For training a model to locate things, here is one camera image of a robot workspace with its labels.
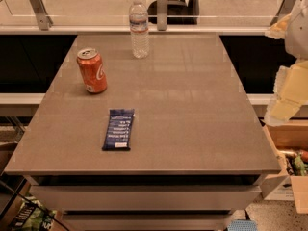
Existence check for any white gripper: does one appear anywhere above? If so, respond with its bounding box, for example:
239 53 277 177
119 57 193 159
264 5 308 126

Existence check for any clear plastic water bottle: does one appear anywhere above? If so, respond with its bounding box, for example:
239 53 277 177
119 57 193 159
129 0 149 59

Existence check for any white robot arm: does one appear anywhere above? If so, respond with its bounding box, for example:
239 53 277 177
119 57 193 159
264 0 308 127

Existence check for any cardboard box with items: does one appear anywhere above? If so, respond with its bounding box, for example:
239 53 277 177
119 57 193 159
261 120 308 214

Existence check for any black office chair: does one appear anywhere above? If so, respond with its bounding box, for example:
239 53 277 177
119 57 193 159
147 0 204 26

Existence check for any blue mesh basket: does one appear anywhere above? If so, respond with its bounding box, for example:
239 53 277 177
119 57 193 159
227 220 258 231

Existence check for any blue snack bar wrapper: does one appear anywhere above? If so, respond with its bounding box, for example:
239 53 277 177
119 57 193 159
102 109 135 151

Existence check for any orange soda can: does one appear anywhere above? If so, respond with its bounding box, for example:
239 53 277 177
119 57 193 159
77 47 107 93

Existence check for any grey table drawer unit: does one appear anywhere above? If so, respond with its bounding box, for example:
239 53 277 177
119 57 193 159
30 185 261 231

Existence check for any green snack bag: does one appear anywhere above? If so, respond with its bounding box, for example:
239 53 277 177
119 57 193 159
9 196 57 231

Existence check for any right metal rail bracket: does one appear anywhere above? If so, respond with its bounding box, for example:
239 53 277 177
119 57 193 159
270 0 296 25

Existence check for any metal rail bracket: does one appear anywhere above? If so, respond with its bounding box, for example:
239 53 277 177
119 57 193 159
29 0 53 31
157 0 167 31
270 0 296 25

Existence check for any middle metal rail bracket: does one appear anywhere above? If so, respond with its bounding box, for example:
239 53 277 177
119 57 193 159
157 0 167 31

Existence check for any left metal rail bracket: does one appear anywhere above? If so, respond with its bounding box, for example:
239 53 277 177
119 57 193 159
29 0 53 31

